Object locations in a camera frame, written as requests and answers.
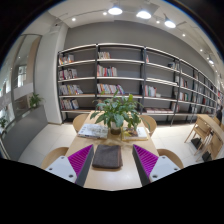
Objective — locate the grey bookshelf unit with books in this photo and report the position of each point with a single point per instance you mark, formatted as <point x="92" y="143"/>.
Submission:
<point x="120" y="53"/>

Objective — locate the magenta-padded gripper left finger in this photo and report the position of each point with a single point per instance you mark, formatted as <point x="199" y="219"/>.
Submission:
<point x="61" y="166"/>

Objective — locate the green plant in white pot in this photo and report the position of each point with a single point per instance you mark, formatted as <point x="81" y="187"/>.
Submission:
<point x="116" y="111"/>

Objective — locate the large white and blue book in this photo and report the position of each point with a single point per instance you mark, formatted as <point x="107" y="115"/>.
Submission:
<point x="93" y="130"/>

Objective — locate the group of ceiling lights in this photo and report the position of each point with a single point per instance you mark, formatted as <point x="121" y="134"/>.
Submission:
<point x="115" y="10"/>

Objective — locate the slatted wooden chair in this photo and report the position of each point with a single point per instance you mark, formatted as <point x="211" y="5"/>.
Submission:
<point x="201" y="128"/>

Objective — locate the large yellow-edged book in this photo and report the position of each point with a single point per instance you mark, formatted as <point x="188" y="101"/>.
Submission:
<point x="140" y="133"/>

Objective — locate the small background potted plant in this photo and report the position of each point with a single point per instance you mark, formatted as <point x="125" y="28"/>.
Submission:
<point x="3" y="122"/>
<point x="35" y="100"/>

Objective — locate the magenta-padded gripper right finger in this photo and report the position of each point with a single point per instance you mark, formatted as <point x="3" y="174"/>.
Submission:
<point x="163" y="166"/>

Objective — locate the zigzag-patterned grey-backed towel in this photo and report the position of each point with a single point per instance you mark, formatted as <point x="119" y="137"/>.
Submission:
<point x="107" y="156"/>

